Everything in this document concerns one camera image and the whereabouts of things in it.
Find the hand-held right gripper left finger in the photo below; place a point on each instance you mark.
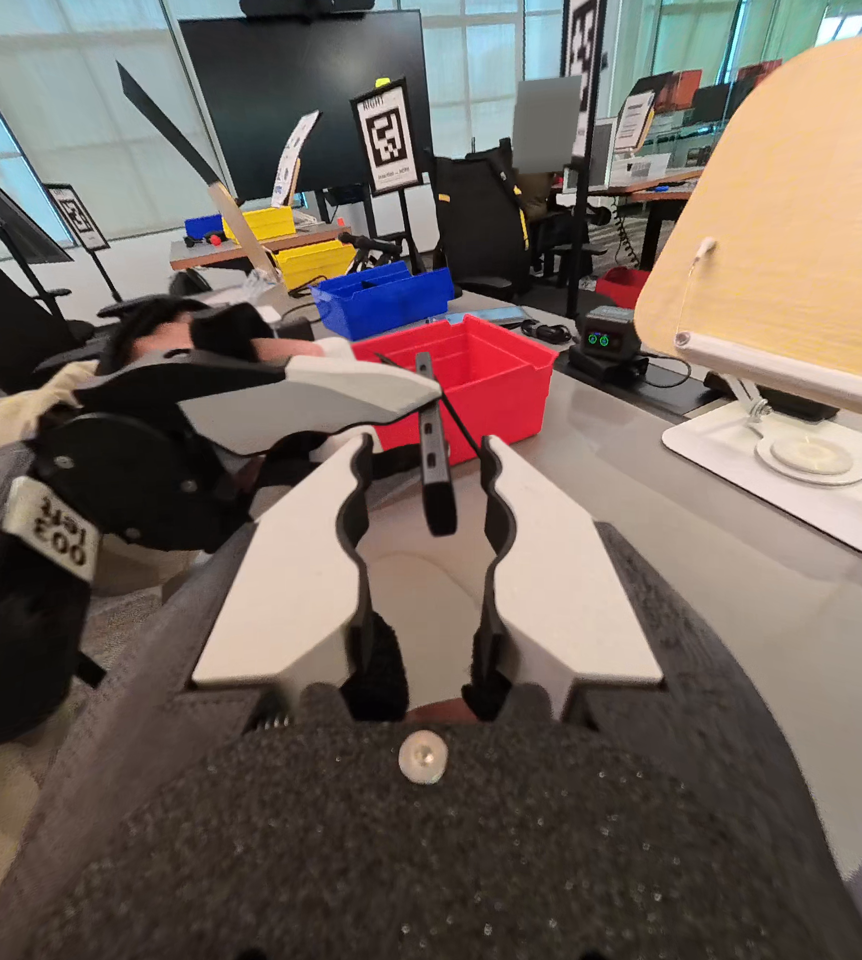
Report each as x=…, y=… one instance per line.
x=288, y=592

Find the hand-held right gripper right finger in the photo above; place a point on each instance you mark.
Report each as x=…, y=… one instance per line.
x=573, y=600

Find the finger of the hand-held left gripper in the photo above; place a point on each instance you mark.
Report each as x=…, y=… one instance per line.
x=326, y=409

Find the dark grey USB hub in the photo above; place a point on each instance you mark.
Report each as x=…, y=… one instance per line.
x=438, y=480

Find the red cloth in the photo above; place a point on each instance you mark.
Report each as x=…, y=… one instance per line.
x=506, y=390

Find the person's left forearm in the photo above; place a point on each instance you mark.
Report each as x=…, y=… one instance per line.
x=3, y=420

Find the grey desk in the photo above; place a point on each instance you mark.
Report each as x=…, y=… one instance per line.
x=663, y=540

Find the wooden background desk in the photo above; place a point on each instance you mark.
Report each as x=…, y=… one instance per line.
x=663, y=184

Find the person's left hand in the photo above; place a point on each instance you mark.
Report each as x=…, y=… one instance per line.
x=228, y=330

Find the large blue plastic bin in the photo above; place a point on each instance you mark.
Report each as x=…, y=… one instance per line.
x=378, y=304

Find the yellow plastic bin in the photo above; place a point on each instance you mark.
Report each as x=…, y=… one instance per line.
x=318, y=262
x=266, y=223

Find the wooden side table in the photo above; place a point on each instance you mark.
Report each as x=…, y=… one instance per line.
x=198, y=255

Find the small blue plastic bin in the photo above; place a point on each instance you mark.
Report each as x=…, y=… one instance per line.
x=202, y=226

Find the black chair with jacket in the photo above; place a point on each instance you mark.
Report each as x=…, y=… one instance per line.
x=476, y=217

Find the white printed sign card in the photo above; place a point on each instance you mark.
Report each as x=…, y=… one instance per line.
x=292, y=161

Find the marker sign on stand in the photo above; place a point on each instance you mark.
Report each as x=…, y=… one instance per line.
x=389, y=135
x=78, y=217

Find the black battery charger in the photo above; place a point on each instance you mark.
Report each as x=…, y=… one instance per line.
x=607, y=337

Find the black tablet on stand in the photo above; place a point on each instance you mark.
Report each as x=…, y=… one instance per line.
x=3, y=214

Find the slanted black beige bar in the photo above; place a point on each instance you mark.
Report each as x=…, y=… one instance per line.
x=175, y=139

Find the black pole with marker banner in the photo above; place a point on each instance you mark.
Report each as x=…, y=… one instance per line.
x=584, y=187

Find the white framed notice sign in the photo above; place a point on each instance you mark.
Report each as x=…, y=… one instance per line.
x=635, y=120

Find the beige board stand white base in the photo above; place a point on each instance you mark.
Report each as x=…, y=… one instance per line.
x=813, y=225

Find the background computer monitors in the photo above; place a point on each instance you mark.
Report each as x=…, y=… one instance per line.
x=708, y=97

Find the large black wall monitor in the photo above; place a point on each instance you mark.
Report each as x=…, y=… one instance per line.
x=281, y=105

